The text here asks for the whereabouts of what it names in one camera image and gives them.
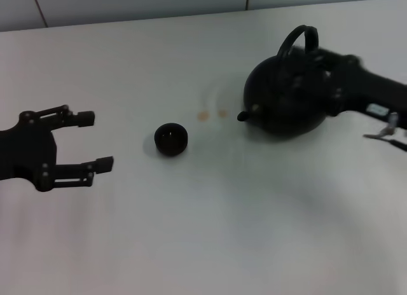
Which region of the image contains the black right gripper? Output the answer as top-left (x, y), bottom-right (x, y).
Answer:
top-left (295, 46), bottom-right (407, 131)

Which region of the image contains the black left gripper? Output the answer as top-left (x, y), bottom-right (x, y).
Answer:
top-left (0, 104), bottom-right (115, 193)

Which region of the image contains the black round teapot with handle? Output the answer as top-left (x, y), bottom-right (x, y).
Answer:
top-left (237, 24), bottom-right (328, 139)

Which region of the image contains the small black teacup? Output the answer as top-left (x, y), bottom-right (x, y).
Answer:
top-left (154, 122), bottom-right (189, 157)

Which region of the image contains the thin right gripper cable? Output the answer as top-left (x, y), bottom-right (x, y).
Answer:
top-left (363, 112), bottom-right (407, 151)

